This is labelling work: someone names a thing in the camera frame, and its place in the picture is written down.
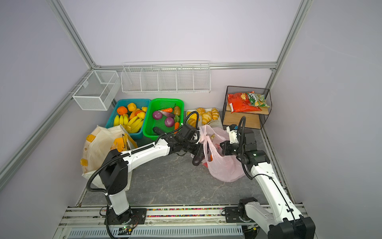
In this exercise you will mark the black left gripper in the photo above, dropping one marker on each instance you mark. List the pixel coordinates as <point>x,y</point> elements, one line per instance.
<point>199,150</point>

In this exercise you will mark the white canvas tote bag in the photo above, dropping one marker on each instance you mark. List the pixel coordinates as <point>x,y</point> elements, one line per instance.
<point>97,146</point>

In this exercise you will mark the black wire snack rack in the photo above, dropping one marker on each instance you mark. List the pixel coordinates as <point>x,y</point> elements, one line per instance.
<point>254,120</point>

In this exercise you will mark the red chip bag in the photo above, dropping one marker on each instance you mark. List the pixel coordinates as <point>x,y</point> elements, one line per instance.
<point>239,103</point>

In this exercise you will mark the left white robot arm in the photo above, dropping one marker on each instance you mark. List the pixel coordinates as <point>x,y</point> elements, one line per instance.
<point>111,178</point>

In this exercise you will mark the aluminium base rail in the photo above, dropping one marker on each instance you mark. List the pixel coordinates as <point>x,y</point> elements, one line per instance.
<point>192,215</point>

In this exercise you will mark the yellow toy lemon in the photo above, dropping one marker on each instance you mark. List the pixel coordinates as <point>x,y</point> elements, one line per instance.
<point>141,115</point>

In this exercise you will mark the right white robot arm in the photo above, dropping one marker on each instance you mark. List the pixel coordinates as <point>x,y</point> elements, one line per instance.
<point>284,221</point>

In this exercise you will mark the toy croissant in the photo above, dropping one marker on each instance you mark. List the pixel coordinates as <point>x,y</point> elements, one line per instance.
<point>206,117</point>

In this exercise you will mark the brown toy potato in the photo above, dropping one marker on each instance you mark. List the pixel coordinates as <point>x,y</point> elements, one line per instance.
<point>177,111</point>

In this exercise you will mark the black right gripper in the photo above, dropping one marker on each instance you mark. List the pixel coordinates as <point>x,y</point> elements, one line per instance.
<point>226,146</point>

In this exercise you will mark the yellow toy banana bunch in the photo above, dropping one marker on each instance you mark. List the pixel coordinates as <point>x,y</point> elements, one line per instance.
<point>132,126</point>

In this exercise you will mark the green snack bag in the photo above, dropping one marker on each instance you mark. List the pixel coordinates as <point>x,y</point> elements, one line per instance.
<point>257,100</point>

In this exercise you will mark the green plastic basket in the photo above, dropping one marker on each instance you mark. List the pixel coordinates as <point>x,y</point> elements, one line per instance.
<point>156,105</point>

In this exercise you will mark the white mesh wall basket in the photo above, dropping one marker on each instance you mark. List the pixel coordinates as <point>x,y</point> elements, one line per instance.
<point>98,90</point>

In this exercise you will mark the pink plastic grocery bag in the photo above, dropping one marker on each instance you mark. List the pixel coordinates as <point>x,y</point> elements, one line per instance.
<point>225,168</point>

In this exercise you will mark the purple toy onion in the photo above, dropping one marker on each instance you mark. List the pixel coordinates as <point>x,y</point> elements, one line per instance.
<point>169,122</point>
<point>157,115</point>

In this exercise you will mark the orange toy carrot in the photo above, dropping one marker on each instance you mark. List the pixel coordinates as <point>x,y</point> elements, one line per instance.
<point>176,127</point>

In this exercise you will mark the yellow-orange toy citrus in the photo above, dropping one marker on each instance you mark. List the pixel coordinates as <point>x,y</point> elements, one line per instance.
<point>132,107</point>

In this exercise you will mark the white wire wall shelf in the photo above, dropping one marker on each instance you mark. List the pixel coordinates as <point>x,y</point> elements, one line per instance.
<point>166,76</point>

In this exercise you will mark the dark purple toy eggplant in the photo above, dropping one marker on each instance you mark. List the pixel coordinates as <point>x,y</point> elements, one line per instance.
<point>198,156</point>

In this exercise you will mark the yellow snack bag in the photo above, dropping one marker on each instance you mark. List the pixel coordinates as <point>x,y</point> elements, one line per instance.
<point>121,144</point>

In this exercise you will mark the orange toy tangerine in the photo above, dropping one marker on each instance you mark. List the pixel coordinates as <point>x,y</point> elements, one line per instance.
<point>122,110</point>

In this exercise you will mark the white bread tray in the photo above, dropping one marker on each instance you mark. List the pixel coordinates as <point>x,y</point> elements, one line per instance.
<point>216,119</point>

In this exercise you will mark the toy bread bun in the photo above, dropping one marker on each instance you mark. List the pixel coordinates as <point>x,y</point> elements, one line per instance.
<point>200,111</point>

